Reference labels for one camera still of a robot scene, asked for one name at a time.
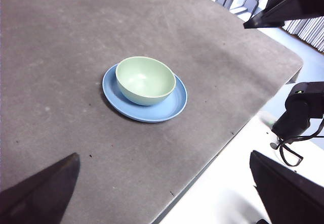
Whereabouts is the black base cable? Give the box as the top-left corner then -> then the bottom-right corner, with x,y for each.
270,119 -> 324,167

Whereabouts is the blue plate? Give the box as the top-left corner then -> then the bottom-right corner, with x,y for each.
102,63 -> 188,123

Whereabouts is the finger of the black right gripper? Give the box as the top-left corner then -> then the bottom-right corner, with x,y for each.
264,0 -> 287,10
243,0 -> 324,29

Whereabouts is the white slatted radiator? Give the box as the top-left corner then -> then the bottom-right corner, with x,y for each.
282,16 -> 324,53

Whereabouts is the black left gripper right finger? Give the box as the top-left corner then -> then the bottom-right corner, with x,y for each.
250,150 -> 324,224

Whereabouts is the green ribbed bowl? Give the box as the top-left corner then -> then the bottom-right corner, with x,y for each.
115,56 -> 177,107

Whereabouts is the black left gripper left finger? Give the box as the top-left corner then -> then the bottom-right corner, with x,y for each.
0,152 -> 80,224

